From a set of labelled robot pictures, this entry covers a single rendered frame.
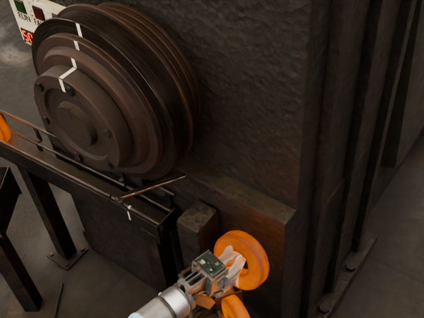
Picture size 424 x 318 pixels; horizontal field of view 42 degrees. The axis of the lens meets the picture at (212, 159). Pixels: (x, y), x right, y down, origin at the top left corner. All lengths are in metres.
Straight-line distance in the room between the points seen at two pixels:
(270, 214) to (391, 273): 1.08
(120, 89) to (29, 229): 1.54
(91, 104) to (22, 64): 2.47
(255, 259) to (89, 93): 0.55
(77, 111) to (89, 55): 0.14
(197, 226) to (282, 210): 0.24
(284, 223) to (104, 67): 0.58
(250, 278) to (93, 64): 0.64
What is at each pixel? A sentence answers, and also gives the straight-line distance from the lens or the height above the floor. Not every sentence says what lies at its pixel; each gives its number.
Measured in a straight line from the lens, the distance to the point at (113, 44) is 1.20.
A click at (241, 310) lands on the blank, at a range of 1.36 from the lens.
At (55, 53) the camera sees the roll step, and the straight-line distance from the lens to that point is 1.33.
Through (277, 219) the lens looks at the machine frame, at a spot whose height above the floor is 0.87.
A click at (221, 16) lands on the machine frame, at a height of 1.37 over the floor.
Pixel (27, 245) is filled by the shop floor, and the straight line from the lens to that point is 2.62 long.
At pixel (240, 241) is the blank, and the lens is 1.36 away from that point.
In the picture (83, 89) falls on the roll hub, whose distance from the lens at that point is 1.24.
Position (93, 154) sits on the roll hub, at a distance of 1.41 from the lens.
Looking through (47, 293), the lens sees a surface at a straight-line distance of 2.44.
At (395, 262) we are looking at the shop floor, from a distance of 2.44.
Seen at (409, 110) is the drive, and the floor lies 0.62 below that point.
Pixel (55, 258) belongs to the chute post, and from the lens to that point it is 2.52.
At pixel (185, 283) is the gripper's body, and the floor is 0.91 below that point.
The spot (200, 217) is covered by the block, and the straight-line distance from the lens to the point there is 1.50.
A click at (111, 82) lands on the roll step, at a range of 1.23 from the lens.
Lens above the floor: 1.98
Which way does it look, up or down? 46 degrees down
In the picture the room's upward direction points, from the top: 5 degrees counter-clockwise
